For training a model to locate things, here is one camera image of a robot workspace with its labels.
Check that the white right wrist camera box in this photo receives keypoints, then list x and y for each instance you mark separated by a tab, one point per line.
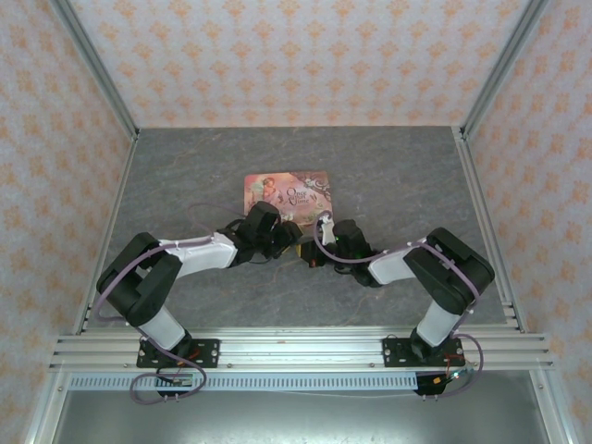
327	231

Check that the pink illustrated tin box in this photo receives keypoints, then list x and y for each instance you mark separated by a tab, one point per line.
287	192

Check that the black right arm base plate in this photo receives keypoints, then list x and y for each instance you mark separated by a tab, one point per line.
398	351

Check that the aluminium side rail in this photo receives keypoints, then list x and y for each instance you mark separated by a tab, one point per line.
478	199
121	199

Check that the aluminium mounting beam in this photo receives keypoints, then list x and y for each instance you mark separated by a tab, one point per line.
300	349

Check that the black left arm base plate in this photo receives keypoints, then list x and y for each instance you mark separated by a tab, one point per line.
203	352

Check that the grey metal panel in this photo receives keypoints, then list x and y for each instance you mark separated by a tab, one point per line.
296	416

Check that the small circuit board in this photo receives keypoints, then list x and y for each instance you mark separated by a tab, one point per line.
178	381
455	373

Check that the aluminium frame post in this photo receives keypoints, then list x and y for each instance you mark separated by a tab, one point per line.
499	74
102	78

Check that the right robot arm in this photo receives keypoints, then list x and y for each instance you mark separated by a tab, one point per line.
444	282

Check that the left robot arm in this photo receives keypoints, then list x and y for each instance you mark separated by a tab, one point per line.
148	287

